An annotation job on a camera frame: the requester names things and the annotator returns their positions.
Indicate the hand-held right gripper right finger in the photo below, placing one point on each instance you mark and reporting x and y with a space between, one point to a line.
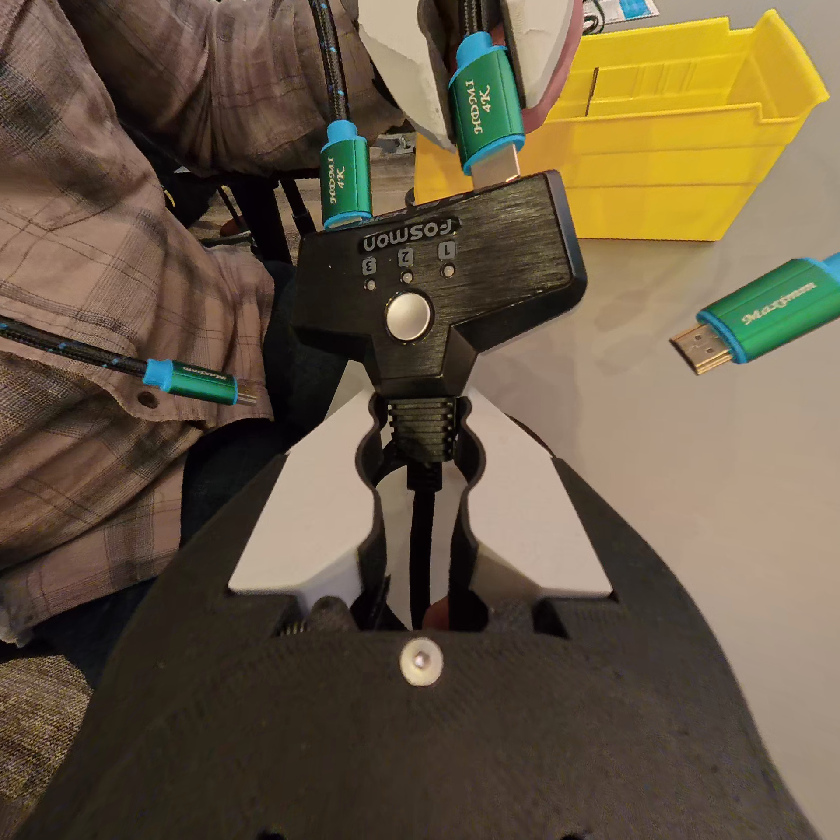
525 519

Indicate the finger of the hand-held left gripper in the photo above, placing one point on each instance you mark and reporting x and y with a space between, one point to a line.
414 66
545 40

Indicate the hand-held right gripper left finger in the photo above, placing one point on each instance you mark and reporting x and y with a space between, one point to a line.
315 519

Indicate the black hdmi switch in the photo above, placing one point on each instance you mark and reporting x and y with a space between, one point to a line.
446 250

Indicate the person's left forearm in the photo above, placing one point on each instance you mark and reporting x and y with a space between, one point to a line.
210 79

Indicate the white paper with blue print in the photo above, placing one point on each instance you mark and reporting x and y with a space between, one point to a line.
617 13

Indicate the yellow plastic bin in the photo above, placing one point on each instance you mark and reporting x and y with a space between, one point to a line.
670 158

